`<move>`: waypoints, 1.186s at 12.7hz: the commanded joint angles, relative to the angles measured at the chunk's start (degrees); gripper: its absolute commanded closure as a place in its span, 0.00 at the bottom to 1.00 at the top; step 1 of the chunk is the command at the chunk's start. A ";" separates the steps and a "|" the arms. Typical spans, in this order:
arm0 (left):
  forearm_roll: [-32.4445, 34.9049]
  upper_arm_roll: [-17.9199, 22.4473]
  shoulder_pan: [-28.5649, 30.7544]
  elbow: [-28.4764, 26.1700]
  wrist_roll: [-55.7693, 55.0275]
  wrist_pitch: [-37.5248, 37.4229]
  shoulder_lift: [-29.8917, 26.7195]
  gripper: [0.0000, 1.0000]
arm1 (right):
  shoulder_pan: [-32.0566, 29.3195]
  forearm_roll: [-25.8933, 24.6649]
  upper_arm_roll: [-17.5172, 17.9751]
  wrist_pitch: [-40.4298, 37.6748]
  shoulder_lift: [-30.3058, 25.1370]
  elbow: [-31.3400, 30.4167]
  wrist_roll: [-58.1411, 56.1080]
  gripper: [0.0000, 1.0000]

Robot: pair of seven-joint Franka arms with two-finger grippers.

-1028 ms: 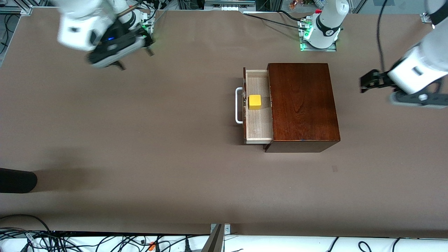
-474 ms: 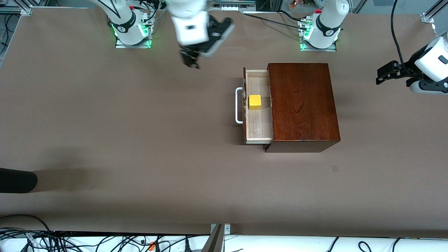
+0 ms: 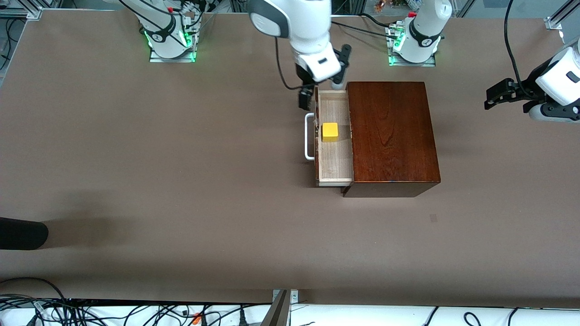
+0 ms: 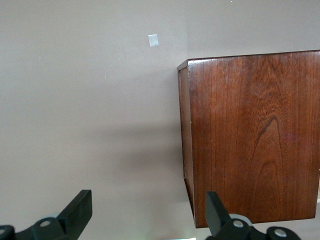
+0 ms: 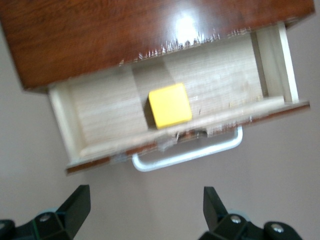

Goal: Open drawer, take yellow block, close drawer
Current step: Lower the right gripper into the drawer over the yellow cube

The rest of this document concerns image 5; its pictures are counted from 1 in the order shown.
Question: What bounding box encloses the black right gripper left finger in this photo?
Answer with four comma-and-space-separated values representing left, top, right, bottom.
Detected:
14, 184, 91, 240

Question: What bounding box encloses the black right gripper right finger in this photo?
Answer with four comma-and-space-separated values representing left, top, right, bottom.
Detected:
199, 186, 266, 240

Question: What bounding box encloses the wooden drawer with white handle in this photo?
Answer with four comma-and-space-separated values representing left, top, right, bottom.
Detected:
47, 21, 311, 177

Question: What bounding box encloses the yellow block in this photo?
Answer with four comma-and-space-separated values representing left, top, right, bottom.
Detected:
147, 82, 193, 130

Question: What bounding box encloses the wooden cabinet with open drawer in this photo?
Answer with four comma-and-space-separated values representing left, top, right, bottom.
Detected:
0, 9, 320, 240

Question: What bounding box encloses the dark brown wooden cabinet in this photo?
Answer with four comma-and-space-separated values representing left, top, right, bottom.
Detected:
0, 0, 316, 92

